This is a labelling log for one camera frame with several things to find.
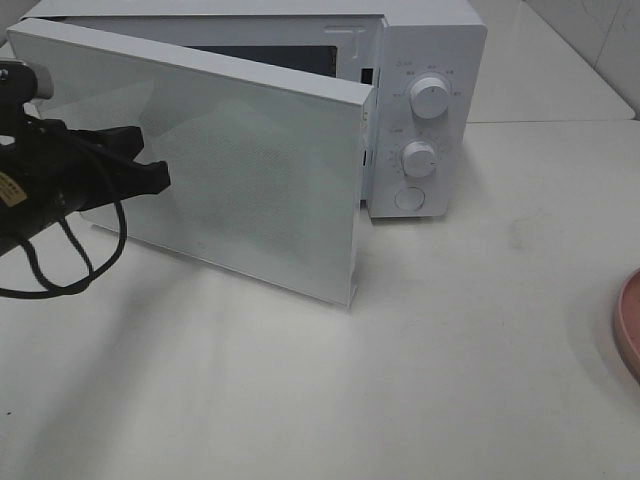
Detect round white door release button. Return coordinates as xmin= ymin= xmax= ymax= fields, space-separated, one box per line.
xmin=394 ymin=187 xmax=425 ymax=212

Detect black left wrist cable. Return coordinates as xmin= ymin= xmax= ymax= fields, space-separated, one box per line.
xmin=0 ymin=119 xmax=127 ymax=300

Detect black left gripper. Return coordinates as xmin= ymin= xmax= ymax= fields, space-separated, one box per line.
xmin=1 ymin=118 xmax=171 ymax=235

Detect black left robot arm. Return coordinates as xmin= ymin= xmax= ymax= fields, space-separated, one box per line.
xmin=1 ymin=59 xmax=171 ymax=253

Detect white microwave oven body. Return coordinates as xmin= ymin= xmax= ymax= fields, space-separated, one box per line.
xmin=8 ymin=1 xmax=487 ymax=218

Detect white timer knob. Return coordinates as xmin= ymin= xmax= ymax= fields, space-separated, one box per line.
xmin=401 ymin=141 xmax=438 ymax=178

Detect upper white power knob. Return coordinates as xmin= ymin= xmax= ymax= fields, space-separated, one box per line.
xmin=408 ymin=74 xmax=450 ymax=120

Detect pink round plate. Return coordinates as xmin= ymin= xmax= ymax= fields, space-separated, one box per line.
xmin=613 ymin=270 xmax=639 ymax=381

